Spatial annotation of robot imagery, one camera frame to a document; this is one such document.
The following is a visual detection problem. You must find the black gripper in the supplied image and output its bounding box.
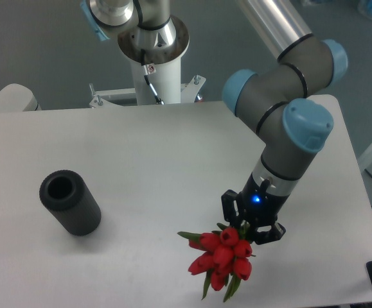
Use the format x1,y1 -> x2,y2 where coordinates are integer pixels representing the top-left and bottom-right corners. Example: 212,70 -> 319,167
221,175 -> 288,245

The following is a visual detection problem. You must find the red tulip bouquet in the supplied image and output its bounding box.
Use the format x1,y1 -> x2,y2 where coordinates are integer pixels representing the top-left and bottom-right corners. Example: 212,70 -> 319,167
177,222 -> 254,302

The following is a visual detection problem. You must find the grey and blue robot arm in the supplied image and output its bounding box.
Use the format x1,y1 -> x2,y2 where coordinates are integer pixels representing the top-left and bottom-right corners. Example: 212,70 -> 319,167
80,1 -> 348,244

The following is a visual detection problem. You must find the black ribbed cylindrical vase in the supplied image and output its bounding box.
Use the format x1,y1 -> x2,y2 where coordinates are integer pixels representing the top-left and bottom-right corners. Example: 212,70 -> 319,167
39,170 -> 102,236

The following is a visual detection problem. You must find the white chair backrest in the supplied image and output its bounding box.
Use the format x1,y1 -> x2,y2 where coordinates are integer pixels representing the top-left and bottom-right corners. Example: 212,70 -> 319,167
0,83 -> 42,113

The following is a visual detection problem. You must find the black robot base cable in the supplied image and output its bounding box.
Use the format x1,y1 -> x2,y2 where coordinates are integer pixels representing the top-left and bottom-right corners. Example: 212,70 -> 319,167
139,47 -> 165,105

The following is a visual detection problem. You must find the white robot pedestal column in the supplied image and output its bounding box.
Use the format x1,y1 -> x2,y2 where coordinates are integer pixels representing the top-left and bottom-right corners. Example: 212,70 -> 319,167
88,58 -> 206,108

